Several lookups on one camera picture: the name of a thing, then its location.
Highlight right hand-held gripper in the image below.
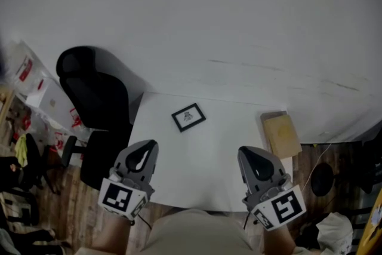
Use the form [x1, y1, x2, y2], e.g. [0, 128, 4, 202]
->
[238, 145, 307, 231]

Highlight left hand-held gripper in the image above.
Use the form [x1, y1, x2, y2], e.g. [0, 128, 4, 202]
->
[97, 139, 159, 221]

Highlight black picture frame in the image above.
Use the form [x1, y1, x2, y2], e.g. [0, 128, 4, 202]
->
[171, 102, 207, 133]

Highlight person's right forearm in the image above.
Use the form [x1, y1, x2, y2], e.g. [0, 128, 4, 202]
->
[262, 222, 296, 255]

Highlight person's left forearm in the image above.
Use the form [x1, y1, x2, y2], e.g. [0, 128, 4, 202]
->
[89, 208, 134, 255]

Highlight white desk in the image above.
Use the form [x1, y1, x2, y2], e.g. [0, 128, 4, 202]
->
[125, 91, 295, 213]

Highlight yellowish book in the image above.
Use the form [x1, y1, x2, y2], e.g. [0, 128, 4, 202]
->
[262, 115, 303, 159]

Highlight brown book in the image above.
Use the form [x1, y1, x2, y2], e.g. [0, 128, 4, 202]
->
[260, 110, 289, 155]

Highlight black mesh office chair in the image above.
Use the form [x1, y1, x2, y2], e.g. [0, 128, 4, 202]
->
[56, 45, 134, 191]

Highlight person's beige clothing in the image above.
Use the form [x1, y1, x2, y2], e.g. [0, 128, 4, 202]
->
[74, 208, 323, 255]

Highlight white crumpled cloth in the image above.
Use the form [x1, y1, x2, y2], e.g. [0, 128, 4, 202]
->
[316, 211, 355, 255]

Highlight black chair with cloth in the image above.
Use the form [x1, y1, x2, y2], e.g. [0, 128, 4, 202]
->
[25, 133, 57, 195]

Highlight white cardboard box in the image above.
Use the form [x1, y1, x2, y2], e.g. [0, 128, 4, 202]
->
[26, 79, 80, 129]

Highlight yellow-green cloth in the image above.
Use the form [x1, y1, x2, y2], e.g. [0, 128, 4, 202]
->
[14, 134, 28, 167]

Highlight white paper scrap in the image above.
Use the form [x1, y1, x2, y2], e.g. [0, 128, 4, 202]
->
[371, 204, 382, 226]

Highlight round yellow wooden table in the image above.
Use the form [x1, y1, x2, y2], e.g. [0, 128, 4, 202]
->
[355, 188, 382, 255]

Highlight light wooden shelf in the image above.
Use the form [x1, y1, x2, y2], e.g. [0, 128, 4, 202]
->
[0, 85, 16, 129]

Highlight white boxes with red labels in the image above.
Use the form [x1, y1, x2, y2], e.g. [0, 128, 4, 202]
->
[8, 40, 87, 159]

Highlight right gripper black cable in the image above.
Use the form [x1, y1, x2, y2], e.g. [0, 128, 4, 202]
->
[243, 211, 259, 230]

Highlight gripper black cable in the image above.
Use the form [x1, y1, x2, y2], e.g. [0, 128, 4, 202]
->
[131, 213, 153, 231]
[243, 211, 259, 230]

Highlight white cable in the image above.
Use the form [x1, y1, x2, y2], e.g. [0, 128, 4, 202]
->
[301, 142, 332, 192]

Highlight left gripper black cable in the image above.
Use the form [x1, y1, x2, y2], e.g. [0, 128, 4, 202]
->
[131, 213, 153, 231]

